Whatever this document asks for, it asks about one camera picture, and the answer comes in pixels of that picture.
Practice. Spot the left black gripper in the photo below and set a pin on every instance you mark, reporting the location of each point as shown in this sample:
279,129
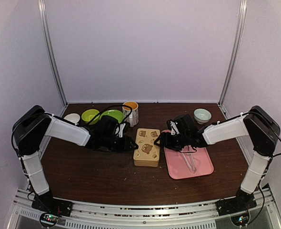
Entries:
125,144

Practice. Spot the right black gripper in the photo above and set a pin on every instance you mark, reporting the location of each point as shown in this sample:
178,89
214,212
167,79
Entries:
166,142

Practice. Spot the bear print tin lid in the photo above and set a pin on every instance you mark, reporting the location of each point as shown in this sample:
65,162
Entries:
145,139

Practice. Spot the beige tin box base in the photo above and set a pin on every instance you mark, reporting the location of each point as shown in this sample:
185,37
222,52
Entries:
146,163

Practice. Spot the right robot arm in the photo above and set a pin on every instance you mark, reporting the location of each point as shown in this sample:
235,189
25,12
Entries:
255,129

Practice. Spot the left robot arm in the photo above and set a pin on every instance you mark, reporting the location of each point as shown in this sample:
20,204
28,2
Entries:
33,132

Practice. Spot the white floral mug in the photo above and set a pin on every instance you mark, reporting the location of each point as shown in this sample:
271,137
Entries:
130,110

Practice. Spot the green saucer plate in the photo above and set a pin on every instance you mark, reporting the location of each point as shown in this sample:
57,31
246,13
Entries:
116,114

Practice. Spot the pink plastic tray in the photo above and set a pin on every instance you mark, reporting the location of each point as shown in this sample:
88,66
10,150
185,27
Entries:
177,167

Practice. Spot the pale celadon tea bowl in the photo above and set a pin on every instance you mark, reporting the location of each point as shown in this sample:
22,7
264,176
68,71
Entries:
202,116

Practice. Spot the green small bowl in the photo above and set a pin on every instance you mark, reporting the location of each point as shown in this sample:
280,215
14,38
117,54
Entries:
91,116

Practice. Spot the black white dotted cup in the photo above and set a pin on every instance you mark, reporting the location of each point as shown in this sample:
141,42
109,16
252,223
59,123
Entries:
73,118

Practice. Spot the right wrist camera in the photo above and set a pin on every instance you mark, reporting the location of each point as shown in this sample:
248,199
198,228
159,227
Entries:
172,126

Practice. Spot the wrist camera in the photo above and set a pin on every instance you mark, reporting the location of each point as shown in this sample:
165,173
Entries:
172,126
123,129

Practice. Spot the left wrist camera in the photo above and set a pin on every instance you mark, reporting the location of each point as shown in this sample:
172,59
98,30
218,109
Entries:
123,129

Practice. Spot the aluminium front rail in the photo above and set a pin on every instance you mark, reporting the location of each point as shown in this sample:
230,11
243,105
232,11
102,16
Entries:
198,215

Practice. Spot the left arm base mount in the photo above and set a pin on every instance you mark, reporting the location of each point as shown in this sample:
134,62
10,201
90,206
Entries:
52,215

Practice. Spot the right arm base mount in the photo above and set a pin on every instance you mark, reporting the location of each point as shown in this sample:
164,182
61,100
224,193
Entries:
237,209

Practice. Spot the right aluminium frame post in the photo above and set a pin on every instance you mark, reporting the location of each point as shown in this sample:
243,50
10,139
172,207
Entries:
235,50

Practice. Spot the aluminium frame post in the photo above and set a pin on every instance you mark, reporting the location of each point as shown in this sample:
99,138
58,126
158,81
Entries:
50,51
235,50

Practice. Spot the left aluminium frame post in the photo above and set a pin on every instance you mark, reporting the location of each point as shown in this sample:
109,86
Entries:
50,51

